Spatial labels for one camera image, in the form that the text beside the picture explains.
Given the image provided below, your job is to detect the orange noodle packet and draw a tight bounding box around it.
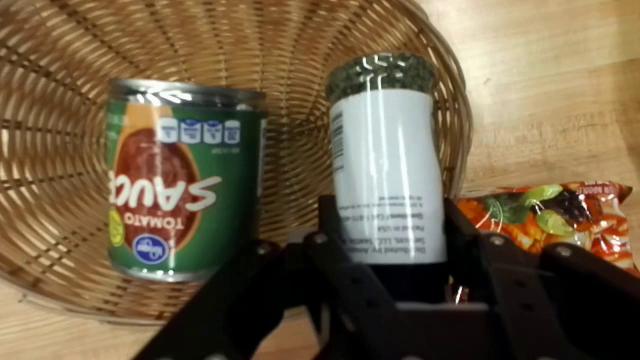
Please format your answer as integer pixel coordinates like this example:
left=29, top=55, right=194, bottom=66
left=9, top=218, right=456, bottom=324
left=456, top=181, right=636, bottom=276

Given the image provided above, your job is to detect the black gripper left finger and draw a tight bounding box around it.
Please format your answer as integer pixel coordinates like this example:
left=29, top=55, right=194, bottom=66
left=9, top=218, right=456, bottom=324
left=133, top=195, right=403, bottom=360

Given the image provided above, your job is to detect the white label spice container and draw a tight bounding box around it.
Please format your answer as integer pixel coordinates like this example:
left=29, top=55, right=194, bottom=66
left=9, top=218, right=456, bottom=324
left=325, top=53, right=450, bottom=302

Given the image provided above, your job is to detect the brown wicker basket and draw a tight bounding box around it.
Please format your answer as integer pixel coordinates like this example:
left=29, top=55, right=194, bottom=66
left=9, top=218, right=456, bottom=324
left=0, top=0, right=477, bottom=327

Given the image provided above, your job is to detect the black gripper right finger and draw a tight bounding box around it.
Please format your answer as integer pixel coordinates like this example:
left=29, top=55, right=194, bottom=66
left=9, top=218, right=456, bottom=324
left=443, top=196, right=640, bottom=360

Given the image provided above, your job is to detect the green tomato sauce can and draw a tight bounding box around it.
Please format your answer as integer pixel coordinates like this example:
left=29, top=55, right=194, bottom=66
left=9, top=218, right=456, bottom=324
left=102, top=79, right=269, bottom=285

